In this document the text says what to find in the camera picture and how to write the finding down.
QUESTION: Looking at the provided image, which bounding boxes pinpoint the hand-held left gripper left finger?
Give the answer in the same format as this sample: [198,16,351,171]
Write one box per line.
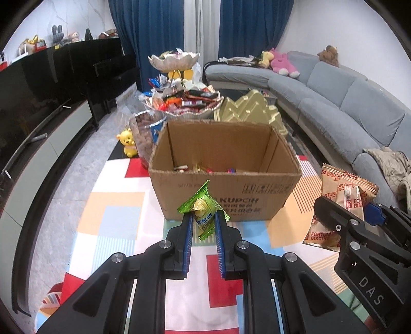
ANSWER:
[37,212,195,334]

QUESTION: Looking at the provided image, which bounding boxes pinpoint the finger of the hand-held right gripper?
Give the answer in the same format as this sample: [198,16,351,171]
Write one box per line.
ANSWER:
[313,197,366,250]
[365,202,411,232]

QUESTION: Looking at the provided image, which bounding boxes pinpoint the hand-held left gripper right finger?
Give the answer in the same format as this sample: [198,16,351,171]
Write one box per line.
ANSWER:
[213,212,370,334]

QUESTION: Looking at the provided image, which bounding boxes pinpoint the light green snack packet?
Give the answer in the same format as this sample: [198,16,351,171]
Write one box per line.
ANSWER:
[178,180,231,242]

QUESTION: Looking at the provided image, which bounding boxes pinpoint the orange biscuit packet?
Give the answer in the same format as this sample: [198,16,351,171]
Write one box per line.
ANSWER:
[303,163,379,253]

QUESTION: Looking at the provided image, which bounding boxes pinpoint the brown cardboard box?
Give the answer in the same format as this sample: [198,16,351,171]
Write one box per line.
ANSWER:
[148,119,303,221]

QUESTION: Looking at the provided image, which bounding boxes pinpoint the beige quilted jacket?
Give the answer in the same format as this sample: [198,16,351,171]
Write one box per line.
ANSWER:
[363,147,411,203]

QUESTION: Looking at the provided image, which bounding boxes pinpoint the patchwork colour tablecloth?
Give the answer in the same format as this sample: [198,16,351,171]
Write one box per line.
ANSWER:
[34,154,363,334]

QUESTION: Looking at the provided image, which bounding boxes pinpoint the grey corner sofa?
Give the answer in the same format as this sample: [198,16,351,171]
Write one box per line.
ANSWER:
[204,51,411,206]

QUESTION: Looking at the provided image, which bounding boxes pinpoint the yellow bear figure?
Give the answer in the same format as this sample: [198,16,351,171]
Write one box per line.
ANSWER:
[116,128,138,158]

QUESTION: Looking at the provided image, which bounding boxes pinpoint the clear jar of chocolate balls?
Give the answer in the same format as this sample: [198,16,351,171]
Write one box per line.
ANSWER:
[129,110,167,169]

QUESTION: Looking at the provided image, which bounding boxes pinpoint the gold ridged tin box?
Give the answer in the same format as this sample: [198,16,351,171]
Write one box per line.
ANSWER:
[213,90,289,137]

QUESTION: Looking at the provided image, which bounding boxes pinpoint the pile of assorted wrapped sweets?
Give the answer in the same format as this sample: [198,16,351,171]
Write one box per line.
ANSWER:
[146,75,222,116]

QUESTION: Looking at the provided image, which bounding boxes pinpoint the clear plastic bag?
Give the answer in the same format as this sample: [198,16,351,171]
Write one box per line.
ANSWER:
[117,90,151,129]

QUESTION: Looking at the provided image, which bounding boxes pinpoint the grey and black TV cabinet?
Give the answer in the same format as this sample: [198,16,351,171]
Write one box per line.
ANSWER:
[0,99,98,317]

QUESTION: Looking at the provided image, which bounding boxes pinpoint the brown plush toy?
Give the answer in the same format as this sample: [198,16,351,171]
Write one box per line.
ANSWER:
[318,45,340,67]

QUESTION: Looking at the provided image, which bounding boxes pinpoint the pink plush toy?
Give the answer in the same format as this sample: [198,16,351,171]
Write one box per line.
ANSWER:
[270,48,300,78]

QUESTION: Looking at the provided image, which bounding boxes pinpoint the two-tier shell snack stand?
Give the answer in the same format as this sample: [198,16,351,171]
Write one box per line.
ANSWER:
[143,50,223,120]

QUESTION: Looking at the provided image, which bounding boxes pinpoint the crumpled paper clutter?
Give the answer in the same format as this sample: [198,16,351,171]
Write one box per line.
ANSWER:
[218,55,260,66]

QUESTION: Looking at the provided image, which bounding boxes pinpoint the black upright piano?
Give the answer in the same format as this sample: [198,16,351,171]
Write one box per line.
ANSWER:
[53,38,140,131]

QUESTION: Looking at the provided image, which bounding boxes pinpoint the blue curtain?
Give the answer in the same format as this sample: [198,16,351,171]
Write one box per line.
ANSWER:
[219,0,294,61]
[107,0,187,92]

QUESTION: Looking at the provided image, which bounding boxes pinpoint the black flat television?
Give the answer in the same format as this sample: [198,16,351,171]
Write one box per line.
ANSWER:
[0,48,73,174]

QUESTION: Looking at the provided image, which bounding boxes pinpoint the white sheer curtain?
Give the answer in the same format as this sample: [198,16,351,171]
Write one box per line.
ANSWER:
[184,0,222,69]

